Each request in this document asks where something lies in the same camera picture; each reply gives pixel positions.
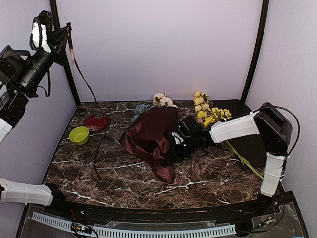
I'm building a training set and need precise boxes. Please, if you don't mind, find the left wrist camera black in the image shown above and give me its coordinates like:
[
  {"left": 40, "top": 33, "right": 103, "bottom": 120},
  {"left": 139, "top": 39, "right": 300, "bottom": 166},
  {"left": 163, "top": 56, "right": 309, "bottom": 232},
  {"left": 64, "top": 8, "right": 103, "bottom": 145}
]
[{"left": 29, "top": 10, "right": 53, "bottom": 53}]

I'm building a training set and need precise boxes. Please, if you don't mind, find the left black frame post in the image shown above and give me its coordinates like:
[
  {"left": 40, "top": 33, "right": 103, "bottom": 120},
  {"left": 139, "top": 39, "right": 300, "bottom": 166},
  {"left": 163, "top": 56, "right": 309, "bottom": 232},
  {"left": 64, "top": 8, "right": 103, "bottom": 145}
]
[{"left": 49, "top": 0, "right": 81, "bottom": 107}]

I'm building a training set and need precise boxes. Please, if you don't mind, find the red embroidered round pouch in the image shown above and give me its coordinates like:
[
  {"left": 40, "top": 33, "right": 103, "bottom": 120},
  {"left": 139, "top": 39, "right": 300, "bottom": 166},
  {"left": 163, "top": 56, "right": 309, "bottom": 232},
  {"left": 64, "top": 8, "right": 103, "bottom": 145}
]
[{"left": 84, "top": 114, "right": 109, "bottom": 132}]

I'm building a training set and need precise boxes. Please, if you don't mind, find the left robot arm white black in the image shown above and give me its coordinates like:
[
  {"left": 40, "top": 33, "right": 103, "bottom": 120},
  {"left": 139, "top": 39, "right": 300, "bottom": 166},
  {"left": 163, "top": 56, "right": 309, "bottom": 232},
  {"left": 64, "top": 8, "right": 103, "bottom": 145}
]
[{"left": 0, "top": 18, "right": 71, "bottom": 216}]

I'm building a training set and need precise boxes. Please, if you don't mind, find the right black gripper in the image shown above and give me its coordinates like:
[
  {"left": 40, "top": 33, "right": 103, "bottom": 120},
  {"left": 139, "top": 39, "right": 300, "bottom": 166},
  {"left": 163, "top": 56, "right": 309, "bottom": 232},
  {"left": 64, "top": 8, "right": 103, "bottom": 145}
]
[{"left": 165, "top": 135, "right": 199, "bottom": 162}]

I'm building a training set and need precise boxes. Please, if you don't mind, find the right black frame post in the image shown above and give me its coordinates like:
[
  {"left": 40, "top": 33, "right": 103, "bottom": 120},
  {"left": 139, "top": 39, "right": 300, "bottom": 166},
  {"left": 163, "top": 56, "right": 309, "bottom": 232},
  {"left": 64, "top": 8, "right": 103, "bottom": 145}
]
[{"left": 240, "top": 0, "right": 269, "bottom": 103}]

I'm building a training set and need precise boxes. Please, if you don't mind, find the black string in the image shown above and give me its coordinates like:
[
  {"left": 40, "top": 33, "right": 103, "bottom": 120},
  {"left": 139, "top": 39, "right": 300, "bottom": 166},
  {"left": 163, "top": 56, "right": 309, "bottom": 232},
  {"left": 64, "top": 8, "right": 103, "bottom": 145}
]
[{"left": 66, "top": 22, "right": 107, "bottom": 180}]

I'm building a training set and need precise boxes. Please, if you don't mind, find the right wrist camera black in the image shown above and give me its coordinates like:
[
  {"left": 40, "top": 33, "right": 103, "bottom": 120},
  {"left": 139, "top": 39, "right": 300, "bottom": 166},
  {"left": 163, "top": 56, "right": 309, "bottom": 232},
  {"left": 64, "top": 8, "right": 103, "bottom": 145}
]
[{"left": 170, "top": 116, "right": 204, "bottom": 145}]

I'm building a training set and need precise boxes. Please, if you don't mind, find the black front table rail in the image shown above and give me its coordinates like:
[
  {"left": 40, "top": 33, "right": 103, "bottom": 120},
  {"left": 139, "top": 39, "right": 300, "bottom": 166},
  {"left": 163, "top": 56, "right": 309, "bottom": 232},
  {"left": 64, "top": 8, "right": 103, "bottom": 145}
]
[{"left": 27, "top": 193, "right": 295, "bottom": 226}]

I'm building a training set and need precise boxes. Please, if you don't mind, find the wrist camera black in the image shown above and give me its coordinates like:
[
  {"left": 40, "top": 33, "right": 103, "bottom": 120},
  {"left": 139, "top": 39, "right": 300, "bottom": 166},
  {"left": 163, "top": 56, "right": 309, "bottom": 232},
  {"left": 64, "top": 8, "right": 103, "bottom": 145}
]
[
  {"left": 29, "top": 10, "right": 53, "bottom": 53},
  {"left": 170, "top": 116, "right": 204, "bottom": 145}
]

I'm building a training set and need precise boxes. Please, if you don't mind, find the white cable duct strip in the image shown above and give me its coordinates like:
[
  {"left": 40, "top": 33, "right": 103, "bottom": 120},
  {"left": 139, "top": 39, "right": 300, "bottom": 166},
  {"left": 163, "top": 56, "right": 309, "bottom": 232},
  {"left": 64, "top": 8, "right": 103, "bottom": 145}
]
[{"left": 31, "top": 212, "right": 236, "bottom": 238}]

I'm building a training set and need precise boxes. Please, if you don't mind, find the green plastic bowl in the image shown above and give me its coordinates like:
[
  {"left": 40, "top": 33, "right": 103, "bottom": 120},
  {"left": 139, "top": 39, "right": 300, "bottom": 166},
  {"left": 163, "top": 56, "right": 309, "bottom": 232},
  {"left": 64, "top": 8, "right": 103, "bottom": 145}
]
[{"left": 69, "top": 126, "right": 89, "bottom": 145}]

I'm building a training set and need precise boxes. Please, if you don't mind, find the pink fake rose bunch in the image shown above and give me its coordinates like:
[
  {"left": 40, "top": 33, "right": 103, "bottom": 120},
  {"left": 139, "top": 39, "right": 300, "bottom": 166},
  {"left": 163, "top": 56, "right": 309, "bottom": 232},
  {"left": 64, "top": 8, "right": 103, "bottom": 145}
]
[{"left": 152, "top": 93, "right": 178, "bottom": 108}]

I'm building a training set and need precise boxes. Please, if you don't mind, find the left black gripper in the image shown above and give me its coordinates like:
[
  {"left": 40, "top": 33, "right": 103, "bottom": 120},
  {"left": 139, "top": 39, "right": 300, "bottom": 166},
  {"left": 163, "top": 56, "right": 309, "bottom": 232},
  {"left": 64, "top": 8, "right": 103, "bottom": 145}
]
[{"left": 18, "top": 25, "right": 73, "bottom": 92}]

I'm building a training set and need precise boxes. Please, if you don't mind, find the black frame post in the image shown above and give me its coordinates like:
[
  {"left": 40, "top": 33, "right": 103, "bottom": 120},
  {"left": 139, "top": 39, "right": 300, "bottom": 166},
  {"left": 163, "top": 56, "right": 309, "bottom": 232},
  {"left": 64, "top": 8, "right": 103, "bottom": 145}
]
[
  {"left": 49, "top": 0, "right": 81, "bottom": 107},
  {"left": 240, "top": 0, "right": 269, "bottom": 103}
]

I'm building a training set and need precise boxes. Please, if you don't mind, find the red wrapping paper sheet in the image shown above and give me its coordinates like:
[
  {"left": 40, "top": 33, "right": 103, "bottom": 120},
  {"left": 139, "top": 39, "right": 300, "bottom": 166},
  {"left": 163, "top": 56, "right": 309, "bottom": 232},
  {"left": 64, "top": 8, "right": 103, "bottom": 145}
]
[{"left": 119, "top": 106, "right": 178, "bottom": 184}]

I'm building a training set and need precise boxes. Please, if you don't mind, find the yellow fake flower bunch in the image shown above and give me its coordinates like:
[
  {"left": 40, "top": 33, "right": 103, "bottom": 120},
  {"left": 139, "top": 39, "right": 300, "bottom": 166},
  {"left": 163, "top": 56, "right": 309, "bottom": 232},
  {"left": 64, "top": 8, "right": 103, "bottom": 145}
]
[{"left": 193, "top": 91, "right": 263, "bottom": 179}]

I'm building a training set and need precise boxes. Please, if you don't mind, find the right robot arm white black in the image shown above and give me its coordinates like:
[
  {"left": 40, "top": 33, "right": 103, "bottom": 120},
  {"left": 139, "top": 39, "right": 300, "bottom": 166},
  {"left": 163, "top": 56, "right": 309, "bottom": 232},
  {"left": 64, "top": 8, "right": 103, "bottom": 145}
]
[{"left": 166, "top": 102, "right": 297, "bottom": 215}]

